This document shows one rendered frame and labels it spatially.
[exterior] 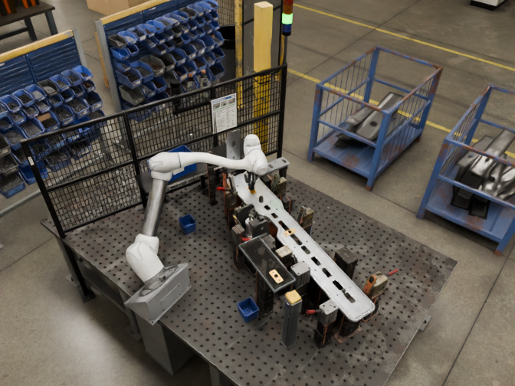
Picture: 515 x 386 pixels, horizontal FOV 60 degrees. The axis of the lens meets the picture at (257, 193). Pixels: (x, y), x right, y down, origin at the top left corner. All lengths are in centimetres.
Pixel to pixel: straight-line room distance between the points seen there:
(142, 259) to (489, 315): 276
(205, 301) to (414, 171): 305
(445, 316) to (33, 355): 316
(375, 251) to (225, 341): 123
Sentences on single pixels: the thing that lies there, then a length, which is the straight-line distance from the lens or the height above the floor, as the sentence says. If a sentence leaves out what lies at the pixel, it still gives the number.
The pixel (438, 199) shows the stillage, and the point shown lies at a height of 16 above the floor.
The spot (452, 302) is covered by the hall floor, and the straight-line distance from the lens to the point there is 410.
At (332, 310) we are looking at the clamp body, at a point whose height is 106.
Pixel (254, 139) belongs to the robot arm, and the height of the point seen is 146.
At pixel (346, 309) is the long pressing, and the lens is 258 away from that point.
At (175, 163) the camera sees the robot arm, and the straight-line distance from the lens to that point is 279.
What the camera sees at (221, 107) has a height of 136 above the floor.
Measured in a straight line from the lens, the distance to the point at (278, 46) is 630.
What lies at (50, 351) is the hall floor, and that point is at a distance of 383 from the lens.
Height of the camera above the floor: 312
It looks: 43 degrees down
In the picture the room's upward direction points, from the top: 1 degrees clockwise
